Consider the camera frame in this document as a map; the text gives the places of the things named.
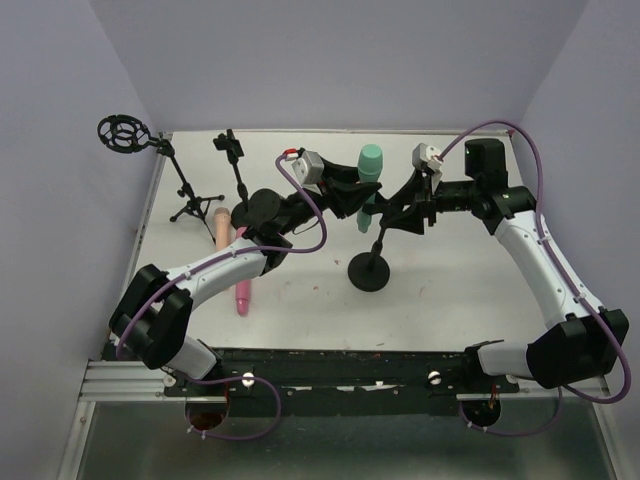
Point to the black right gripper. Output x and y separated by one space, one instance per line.
429 201

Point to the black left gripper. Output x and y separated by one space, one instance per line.
329 190

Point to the mint green toy microphone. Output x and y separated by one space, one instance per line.
370 165

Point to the black round-base clip mic stand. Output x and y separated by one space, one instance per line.
369 271

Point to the black robot base mounting bar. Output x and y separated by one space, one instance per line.
331 383

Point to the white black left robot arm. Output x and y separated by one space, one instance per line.
152 317

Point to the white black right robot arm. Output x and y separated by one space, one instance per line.
581 333

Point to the black round-base clamp stand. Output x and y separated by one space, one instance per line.
228 143

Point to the beige toy microphone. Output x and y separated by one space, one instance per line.
222 222

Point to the pink toy microphone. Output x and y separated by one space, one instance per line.
243 297

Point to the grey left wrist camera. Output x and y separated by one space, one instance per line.
308 168

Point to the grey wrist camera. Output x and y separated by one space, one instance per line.
427 158
308 168

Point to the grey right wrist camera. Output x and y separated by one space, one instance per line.
427 158

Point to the aluminium extrusion rail frame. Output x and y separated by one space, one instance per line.
128 381

